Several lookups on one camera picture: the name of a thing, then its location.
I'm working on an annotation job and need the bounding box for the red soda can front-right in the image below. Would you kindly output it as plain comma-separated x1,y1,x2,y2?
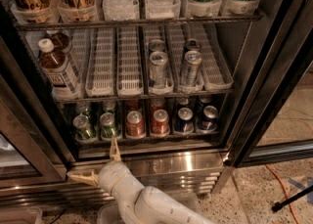
151,110,169,135

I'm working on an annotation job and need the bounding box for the green soda can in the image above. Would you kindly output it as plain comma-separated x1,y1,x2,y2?
72,114,97,143

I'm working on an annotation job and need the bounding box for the silver tall can front-left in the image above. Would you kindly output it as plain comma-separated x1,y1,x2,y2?
149,51,168,89

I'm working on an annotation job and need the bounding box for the silver tall can back-left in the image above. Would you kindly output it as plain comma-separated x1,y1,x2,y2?
148,39,165,53

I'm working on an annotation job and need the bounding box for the black stand leg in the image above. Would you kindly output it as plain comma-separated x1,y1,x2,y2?
272,185,313,212

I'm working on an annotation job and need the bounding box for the green can back-left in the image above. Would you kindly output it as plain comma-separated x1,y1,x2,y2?
75,101,92,117

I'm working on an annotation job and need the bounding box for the blue can back-left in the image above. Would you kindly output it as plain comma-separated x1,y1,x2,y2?
176,97,190,108

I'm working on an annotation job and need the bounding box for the clear plastic bin corner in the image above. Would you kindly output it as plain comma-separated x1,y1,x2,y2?
0,207,44,224

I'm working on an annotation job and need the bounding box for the dark tall can back-right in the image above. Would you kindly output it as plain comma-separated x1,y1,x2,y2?
184,38,201,52

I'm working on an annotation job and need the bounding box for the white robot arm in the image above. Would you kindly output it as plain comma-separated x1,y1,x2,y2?
67,137,214,224

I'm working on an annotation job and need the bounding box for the clear plastic bin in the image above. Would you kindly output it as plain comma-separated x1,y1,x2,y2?
97,192,201,224

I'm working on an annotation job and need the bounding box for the orange soda can front-left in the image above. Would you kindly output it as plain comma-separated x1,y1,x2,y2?
126,111,145,137

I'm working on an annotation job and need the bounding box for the blue soda can front-left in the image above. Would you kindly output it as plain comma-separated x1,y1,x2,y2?
175,108,194,133

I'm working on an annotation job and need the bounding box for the wire fridge shelf upper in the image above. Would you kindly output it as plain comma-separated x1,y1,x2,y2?
14,13,262,31

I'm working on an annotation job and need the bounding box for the blue can back-right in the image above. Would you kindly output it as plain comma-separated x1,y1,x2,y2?
198,95,212,108

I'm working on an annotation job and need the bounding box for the tea bottle white cap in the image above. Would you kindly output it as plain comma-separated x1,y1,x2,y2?
38,38,79,100

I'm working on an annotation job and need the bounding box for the blue soda can front-right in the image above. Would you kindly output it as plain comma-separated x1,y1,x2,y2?
199,106,218,131

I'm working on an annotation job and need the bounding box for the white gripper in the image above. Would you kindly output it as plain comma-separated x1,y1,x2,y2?
67,137,132,196

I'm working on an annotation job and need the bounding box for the tea bottle behind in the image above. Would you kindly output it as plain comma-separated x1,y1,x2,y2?
46,29,81,72

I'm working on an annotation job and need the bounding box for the silver tall can front-right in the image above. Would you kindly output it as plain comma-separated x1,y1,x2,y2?
180,51,202,87

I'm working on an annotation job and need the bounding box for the steel fridge door frame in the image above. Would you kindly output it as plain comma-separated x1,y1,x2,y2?
0,76,67,188

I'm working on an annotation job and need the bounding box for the red can back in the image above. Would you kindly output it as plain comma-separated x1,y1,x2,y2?
150,97,166,112

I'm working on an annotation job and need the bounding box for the orange cable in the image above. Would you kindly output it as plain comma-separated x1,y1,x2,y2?
264,163,300,224

